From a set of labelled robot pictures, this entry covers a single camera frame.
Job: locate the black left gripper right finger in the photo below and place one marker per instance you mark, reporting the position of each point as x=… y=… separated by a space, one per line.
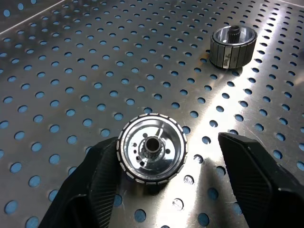
x=256 y=180

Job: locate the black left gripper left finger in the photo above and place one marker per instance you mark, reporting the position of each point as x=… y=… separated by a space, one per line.
x=99 y=185

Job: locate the silver metal roller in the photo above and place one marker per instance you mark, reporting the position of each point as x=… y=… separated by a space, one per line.
x=230 y=48
x=152 y=148

